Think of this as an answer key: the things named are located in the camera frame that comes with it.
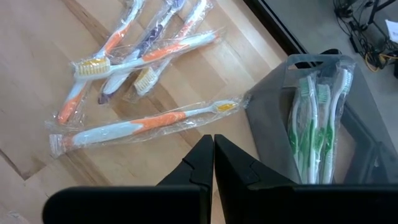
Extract black power adapter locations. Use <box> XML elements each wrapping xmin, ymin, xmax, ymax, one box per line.
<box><xmin>348</xmin><ymin>35</ymin><xmax>360</xmax><ymax>54</ymax></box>

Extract black metal floor frame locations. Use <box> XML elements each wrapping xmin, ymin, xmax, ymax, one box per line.
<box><xmin>366</xmin><ymin>0</ymin><xmax>398</xmax><ymax>38</ymax></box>

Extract grey plastic bin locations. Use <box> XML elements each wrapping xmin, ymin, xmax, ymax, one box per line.
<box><xmin>244</xmin><ymin>52</ymin><xmax>398</xmax><ymax>187</ymax></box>

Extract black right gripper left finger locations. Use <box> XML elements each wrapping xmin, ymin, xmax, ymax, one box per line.
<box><xmin>42</xmin><ymin>134</ymin><xmax>215</xmax><ymax>224</ymax></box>

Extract yellow floor cable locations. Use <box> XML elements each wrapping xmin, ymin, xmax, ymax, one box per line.
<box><xmin>364</xmin><ymin>51</ymin><xmax>398</xmax><ymax>73</ymax></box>

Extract white paper sheet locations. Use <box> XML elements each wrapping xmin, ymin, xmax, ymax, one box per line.
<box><xmin>384</xmin><ymin>19</ymin><xmax>398</xmax><ymax>44</ymax></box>

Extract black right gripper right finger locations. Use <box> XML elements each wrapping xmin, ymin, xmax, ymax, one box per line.
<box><xmin>214</xmin><ymin>134</ymin><xmax>398</xmax><ymax>224</ymax></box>

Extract black floor cables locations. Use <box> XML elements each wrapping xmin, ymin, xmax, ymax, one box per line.
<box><xmin>333</xmin><ymin>0</ymin><xmax>398</xmax><ymax>73</ymax></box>

